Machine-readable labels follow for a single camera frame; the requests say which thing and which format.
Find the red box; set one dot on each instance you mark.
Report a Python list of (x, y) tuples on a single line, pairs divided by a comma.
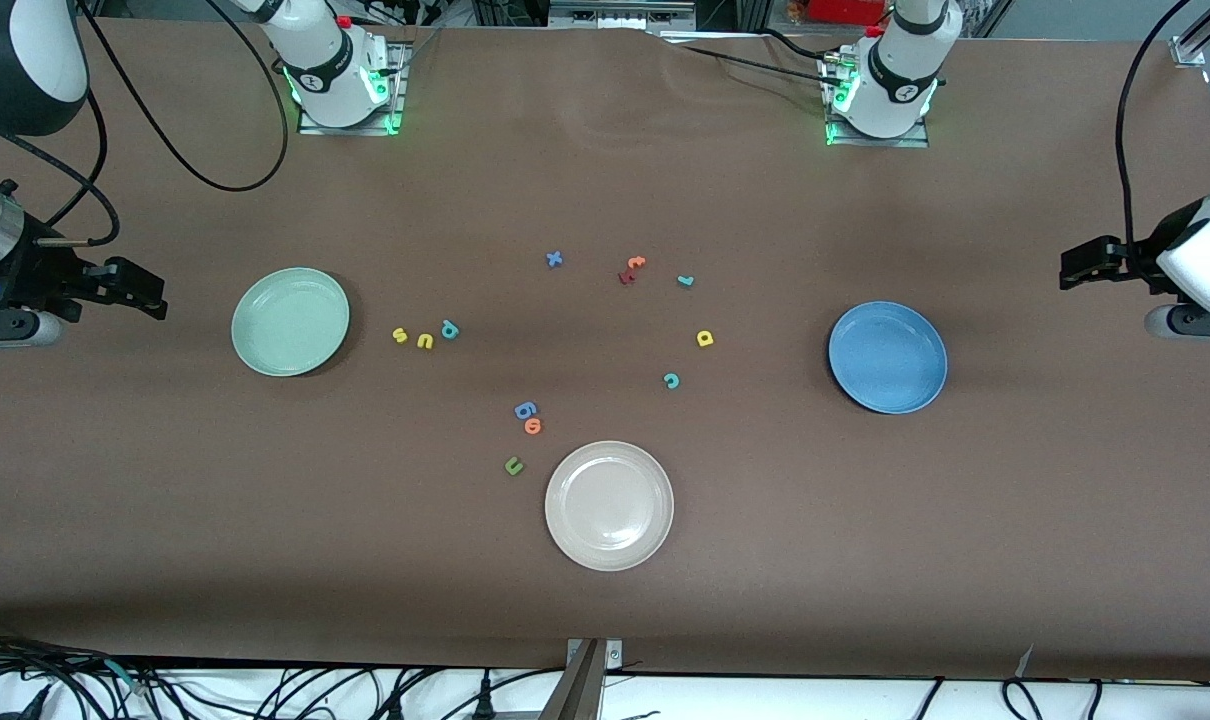
[(845, 10)]

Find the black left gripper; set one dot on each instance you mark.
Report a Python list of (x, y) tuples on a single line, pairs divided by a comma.
[(1137, 264)]

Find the pale green plate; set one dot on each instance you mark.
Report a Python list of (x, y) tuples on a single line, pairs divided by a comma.
[(290, 322)]

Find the grey metal device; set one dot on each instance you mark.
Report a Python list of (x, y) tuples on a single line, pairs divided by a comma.
[(620, 12)]

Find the aluminium frame strut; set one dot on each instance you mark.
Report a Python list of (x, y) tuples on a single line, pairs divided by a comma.
[(580, 690)]

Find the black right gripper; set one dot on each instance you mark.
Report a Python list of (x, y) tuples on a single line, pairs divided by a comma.
[(43, 272)]

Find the white paper tag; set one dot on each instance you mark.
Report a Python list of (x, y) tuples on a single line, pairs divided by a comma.
[(1025, 662)]

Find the aluminium corner frame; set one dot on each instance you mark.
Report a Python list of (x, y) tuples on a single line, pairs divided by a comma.
[(1200, 35)]

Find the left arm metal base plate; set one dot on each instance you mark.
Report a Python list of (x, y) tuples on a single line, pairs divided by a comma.
[(915, 140)]

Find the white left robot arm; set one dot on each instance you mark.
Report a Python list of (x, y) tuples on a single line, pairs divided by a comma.
[(895, 80)]

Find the blue plate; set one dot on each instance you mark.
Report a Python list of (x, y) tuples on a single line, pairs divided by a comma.
[(887, 358)]

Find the beige plate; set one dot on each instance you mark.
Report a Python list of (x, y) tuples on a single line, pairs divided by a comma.
[(609, 506)]

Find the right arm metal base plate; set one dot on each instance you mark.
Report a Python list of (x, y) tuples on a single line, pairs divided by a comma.
[(397, 90)]

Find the blue number six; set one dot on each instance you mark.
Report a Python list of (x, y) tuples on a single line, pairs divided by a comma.
[(525, 410)]

